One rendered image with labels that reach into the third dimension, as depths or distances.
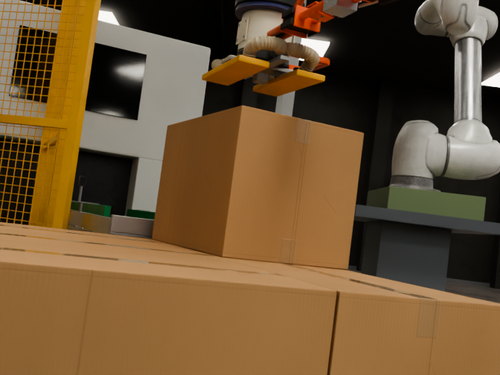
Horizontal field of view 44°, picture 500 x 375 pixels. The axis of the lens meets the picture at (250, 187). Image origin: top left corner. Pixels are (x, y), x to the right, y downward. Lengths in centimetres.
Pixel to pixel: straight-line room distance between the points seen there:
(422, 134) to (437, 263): 47
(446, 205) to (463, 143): 28
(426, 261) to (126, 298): 151
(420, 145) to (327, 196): 68
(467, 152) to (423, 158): 16
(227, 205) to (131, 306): 71
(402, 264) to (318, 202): 62
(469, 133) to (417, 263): 52
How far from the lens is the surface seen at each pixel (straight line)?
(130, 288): 92
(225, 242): 159
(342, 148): 176
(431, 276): 227
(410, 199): 217
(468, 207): 224
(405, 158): 232
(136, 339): 94
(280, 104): 563
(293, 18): 178
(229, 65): 187
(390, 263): 223
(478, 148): 237
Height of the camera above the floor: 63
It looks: 4 degrees up
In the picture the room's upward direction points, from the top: 7 degrees clockwise
